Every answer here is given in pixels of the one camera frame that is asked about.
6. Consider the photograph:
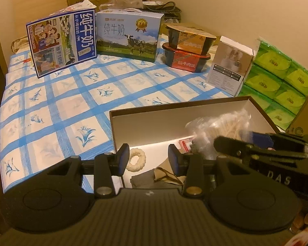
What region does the wooden headboard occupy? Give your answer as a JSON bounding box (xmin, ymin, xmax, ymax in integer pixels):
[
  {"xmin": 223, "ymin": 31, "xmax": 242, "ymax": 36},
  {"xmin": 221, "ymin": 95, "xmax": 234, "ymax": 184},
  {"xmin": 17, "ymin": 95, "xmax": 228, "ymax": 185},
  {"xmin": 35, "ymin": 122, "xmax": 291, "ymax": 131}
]
[{"xmin": 11, "ymin": 0, "xmax": 154, "ymax": 44}]

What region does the white rope ring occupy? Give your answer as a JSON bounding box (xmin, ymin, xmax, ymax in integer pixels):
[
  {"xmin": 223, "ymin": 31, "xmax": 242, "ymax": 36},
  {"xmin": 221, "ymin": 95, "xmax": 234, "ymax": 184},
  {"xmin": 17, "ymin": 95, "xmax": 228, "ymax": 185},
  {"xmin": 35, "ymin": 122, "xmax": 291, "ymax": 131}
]
[{"xmin": 126, "ymin": 148, "xmax": 147, "ymax": 171}]

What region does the milk carton box with cow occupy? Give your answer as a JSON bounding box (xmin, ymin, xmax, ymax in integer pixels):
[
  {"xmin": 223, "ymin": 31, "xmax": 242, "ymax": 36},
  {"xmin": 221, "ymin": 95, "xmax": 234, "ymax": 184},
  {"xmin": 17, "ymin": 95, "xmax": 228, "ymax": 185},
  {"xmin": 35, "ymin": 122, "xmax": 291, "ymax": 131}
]
[{"xmin": 95, "ymin": 8, "xmax": 165, "ymax": 63}]

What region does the red lid instant meal bowl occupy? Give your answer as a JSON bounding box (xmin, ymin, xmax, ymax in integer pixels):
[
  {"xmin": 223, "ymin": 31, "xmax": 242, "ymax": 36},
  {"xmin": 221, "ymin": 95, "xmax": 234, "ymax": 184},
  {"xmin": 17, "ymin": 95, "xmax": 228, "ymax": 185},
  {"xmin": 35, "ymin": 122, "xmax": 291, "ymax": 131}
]
[{"xmin": 162, "ymin": 42, "xmax": 211, "ymax": 73}]

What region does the brown cardboard storage box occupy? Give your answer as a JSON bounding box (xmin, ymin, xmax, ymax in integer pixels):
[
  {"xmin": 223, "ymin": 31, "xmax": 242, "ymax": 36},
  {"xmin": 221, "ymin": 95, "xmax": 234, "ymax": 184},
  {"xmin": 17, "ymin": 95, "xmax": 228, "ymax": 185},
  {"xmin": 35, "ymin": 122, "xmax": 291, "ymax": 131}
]
[{"xmin": 109, "ymin": 96, "xmax": 285, "ymax": 189}]

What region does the beige sock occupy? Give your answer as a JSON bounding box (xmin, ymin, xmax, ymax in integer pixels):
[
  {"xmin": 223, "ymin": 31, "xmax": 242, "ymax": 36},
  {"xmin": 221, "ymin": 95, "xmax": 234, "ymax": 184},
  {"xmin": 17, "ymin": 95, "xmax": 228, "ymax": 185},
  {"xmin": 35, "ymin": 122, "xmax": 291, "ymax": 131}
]
[{"xmin": 154, "ymin": 159, "xmax": 185, "ymax": 185}]

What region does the blue checked bedsheet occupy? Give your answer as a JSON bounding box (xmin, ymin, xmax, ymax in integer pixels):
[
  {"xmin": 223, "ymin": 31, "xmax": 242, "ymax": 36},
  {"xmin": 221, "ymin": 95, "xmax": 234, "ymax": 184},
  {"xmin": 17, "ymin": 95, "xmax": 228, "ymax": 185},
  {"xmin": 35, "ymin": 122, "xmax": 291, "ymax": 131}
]
[{"xmin": 0, "ymin": 49, "xmax": 247, "ymax": 192}]

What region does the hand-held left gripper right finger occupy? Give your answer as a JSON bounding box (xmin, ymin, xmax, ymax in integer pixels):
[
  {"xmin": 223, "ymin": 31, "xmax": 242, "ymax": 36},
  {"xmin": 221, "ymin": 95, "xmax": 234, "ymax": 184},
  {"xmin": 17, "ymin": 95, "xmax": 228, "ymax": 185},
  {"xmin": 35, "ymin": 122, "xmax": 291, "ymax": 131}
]
[{"xmin": 168, "ymin": 143, "xmax": 247, "ymax": 198}]

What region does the floral beige pillow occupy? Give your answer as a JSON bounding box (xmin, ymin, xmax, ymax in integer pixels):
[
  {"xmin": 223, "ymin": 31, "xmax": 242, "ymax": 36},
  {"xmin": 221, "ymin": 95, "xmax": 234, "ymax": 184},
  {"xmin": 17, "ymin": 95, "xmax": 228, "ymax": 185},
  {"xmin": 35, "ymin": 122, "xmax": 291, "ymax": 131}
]
[{"xmin": 10, "ymin": 37, "xmax": 30, "ymax": 54}]

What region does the blue cartoon milk carton box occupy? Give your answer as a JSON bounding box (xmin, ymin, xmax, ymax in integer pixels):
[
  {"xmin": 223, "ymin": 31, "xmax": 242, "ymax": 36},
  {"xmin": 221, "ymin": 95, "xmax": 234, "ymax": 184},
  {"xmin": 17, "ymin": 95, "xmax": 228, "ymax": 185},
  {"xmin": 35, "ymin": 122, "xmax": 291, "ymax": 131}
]
[{"xmin": 26, "ymin": 8, "xmax": 97, "ymax": 79}]

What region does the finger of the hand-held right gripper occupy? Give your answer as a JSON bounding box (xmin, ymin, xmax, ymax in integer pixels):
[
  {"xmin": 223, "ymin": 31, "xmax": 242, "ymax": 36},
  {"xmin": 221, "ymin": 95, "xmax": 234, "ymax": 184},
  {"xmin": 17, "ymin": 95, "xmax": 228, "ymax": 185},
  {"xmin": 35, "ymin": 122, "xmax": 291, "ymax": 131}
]
[
  {"xmin": 250, "ymin": 131, "xmax": 308, "ymax": 150},
  {"xmin": 213, "ymin": 136, "xmax": 262, "ymax": 163}
]

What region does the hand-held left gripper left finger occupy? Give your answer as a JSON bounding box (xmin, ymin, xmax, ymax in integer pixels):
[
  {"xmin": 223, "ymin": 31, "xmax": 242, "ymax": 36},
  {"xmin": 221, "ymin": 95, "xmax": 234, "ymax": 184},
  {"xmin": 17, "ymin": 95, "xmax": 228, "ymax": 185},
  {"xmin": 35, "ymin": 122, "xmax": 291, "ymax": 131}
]
[{"xmin": 45, "ymin": 143, "xmax": 130, "ymax": 198}]

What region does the stack of green tissue packs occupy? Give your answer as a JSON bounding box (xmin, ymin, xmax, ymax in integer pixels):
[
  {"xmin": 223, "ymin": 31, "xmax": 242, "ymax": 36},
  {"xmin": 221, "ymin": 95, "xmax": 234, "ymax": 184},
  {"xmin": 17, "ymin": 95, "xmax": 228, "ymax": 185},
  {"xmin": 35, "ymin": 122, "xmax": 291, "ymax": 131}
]
[{"xmin": 237, "ymin": 37, "xmax": 308, "ymax": 131}]

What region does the grey cloth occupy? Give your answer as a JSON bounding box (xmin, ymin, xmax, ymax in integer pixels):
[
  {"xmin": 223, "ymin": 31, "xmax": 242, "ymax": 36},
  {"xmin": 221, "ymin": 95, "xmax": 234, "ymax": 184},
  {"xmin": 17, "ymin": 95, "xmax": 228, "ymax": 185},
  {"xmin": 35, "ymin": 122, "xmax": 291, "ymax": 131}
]
[{"xmin": 130, "ymin": 171, "xmax": 160, "ymax": 189}]

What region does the white box with photo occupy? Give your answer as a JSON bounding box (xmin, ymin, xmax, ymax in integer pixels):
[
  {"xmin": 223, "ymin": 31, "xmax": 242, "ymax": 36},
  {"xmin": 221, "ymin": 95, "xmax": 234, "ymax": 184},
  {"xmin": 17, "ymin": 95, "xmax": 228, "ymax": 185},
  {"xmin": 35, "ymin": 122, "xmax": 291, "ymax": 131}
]
[{"xmin": 205, "ymin": 35, "xmax": 254, "ymax": 91}]

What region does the dark woven bag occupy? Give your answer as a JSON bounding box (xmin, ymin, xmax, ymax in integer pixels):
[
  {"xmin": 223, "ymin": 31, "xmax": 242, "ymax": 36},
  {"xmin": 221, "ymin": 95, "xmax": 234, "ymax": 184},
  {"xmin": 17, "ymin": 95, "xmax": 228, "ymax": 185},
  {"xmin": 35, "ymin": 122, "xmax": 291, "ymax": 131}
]
[{"xmin": 142, "ymin": 0, "xmax": 183, "ymax": 25}]

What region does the red and white packet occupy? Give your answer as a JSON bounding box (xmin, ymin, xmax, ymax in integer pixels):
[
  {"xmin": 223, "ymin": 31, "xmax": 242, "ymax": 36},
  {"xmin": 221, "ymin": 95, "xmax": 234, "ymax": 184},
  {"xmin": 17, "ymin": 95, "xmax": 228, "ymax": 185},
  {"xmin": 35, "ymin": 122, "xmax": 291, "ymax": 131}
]
[{"xmin": 178, "ymin": 138, "xmax": 195, "ymax": 151}]

